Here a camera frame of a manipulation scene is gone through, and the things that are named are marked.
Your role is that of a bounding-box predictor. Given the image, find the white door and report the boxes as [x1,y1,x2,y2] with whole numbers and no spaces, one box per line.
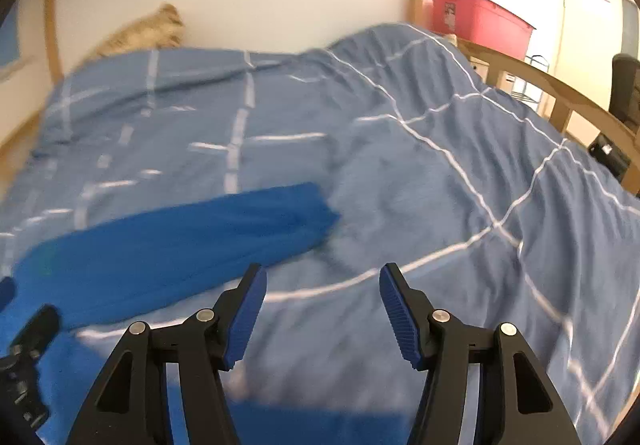
[557,0,640,90]

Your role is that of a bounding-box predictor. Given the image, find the red storage bin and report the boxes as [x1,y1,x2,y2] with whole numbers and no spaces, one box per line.
[429,0,537,60]

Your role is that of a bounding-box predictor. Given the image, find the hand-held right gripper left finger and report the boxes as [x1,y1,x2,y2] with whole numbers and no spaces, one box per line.
[67,264,267,445]

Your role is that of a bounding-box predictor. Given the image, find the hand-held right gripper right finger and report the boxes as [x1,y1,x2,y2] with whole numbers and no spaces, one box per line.
[379,263,581,445]

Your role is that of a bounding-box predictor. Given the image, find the wooden bed frame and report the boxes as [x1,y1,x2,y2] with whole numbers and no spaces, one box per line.
[0,0,640,198]

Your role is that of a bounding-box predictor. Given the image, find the blue checked blanket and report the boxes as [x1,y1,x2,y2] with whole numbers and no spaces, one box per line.
[0,22,640,445]

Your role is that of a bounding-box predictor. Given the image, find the wire rack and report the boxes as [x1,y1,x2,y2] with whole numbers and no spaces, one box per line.
[510,54,551,112]

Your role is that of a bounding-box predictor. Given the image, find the black office chair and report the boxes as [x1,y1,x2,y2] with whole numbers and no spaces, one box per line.
[609,53,640,126]

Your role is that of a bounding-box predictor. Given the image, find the black case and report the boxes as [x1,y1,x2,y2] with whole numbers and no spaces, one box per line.
[588,132,633,186]

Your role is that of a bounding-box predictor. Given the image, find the blue pants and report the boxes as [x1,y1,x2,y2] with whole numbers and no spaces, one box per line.
[0,182,342,445]

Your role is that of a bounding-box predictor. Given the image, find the blue wall poster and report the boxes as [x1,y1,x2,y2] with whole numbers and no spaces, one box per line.
[0,17,22,68]

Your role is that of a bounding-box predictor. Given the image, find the tan pillow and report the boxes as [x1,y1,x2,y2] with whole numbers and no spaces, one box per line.
[87,3,186,60]

